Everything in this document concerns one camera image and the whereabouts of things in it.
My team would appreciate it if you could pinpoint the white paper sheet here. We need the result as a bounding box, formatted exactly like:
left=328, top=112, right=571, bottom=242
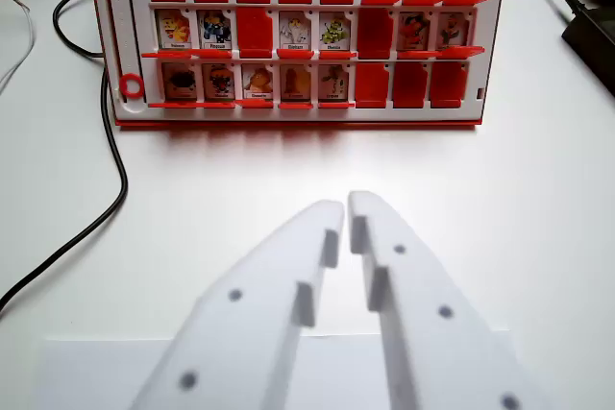
left=45, top=329, right=511, bottom=410

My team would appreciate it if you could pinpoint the red and white game board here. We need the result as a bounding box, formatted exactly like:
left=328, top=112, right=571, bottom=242
left=86, top=0, right=509, bottom=132

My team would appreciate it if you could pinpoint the black box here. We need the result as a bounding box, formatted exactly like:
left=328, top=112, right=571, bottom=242
left=560, top=4, right=615, bottom=63

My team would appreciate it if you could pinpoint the long black cable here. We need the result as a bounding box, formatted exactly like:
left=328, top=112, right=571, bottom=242
left=0, top=63, right=130, bottom=316

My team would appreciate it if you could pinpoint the looped black cable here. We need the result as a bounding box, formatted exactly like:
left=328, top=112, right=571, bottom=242
left=51, top=0, right=106, bottom=59

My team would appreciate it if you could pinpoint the thin white wire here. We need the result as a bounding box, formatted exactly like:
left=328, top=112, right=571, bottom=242
left=0, top=0, right=37, bottom=94

